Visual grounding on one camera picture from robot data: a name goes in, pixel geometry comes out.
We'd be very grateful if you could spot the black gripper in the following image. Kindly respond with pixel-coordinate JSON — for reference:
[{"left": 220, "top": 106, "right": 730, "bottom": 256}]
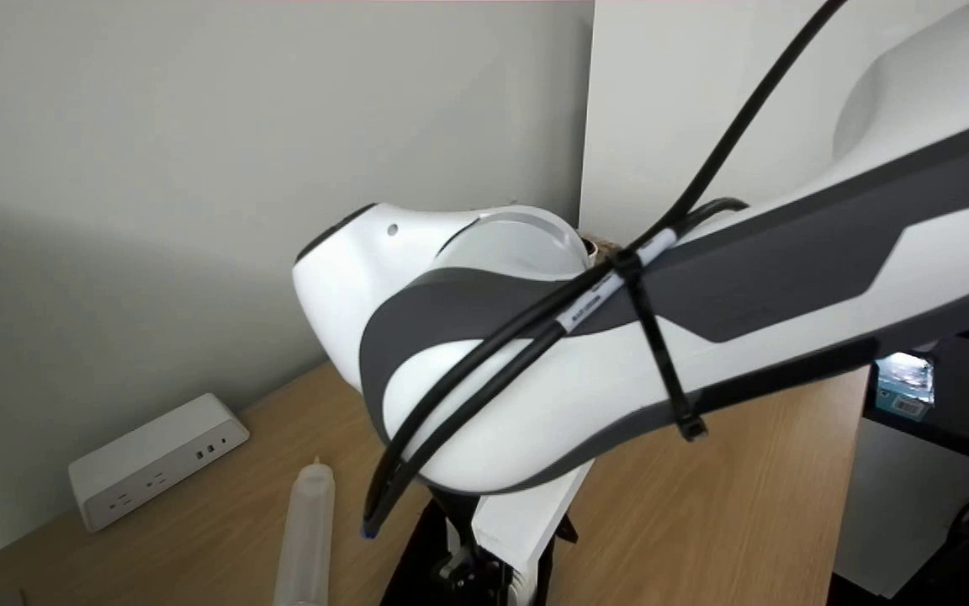
[{"left": 427, "top": 496, "right": 513, "bottom": 606}]

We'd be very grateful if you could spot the black bookcase box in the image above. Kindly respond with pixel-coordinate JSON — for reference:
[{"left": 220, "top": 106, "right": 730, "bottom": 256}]
[{"left": 379, "top": 490, "right": 580, "bottom": 606}]

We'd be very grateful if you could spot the translucent white squeeze bottle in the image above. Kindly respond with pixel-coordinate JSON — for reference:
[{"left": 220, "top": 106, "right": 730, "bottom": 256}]
[{"left": 270, "top": 456, "right": 341, "bottom": 606}]

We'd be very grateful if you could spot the white power strip box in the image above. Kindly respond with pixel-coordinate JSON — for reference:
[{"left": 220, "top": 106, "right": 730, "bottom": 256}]
[{"left": 64, "top": 390, "right": 252, "bottom": 536}]

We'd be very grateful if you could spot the teal shiny package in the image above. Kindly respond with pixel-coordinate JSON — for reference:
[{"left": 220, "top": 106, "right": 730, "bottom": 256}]
[{"left": 870, "top": 349, "right": 942, "bottom": 425}]

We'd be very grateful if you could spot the white wrist mount plate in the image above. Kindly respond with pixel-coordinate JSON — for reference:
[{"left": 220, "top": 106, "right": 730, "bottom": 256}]
[{"left": 471, "top": 460, "right": 594, "bottom": 606}]

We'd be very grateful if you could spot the black cable tie strap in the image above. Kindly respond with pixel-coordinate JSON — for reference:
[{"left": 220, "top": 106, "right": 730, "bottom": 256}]
[{"left": 615, "top": 245, "right": 714, "bottom": 443}]

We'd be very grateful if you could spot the black cable white label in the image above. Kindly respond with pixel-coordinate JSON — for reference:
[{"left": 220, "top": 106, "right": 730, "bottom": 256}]
[{"left": 360, "top": 0, "right": 850, "bottom": 543}]

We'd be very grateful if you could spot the plain black cable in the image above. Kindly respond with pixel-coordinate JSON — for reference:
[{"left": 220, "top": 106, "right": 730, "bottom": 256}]
[{"left": 378, "top": 194, "right": 753, "bottom": 499}]

